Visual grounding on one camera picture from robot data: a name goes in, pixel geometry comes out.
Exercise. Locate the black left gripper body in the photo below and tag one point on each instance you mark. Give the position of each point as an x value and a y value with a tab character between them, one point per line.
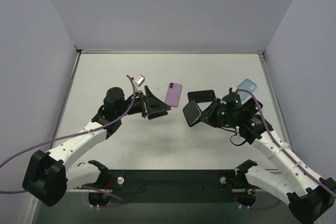
143	105

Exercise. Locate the large black cased phone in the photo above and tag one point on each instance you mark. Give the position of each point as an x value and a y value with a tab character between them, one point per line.
192	113

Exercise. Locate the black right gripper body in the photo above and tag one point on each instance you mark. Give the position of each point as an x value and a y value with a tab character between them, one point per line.
210	110

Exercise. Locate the purple bare phone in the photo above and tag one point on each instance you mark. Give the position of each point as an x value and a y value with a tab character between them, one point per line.
173	94

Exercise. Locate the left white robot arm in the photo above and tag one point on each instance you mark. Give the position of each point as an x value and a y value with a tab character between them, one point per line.
50	174

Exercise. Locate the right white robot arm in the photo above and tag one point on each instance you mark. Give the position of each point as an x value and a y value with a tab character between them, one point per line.
307	194

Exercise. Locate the small black cased phone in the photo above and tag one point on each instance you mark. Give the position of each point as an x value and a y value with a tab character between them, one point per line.
252	106

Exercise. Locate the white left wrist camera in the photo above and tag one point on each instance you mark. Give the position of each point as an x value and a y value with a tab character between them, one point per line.
139	80

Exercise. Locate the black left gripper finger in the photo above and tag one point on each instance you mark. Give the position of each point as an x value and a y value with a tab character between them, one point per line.
153	103
157	115

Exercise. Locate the black bare phone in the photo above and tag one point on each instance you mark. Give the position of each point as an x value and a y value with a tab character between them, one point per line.
201	96

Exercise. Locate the light blue phone case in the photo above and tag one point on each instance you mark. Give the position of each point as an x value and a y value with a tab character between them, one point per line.
249	85

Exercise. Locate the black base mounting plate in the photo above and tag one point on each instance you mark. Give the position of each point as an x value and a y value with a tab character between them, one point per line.
116	187

